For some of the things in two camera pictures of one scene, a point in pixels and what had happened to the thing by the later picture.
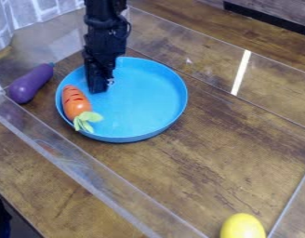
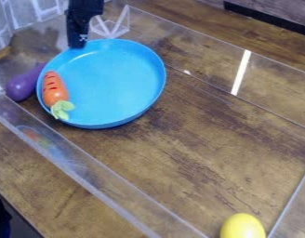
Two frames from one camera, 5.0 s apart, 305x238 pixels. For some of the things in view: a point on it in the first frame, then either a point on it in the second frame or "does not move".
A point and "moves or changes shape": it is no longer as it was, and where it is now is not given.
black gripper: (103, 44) -> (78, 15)
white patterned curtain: (13, 14) does not move
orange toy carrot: (77, 108) -> (54, 91)
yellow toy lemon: (241, 225) does not move
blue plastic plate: (139, 101) moves or changes shape
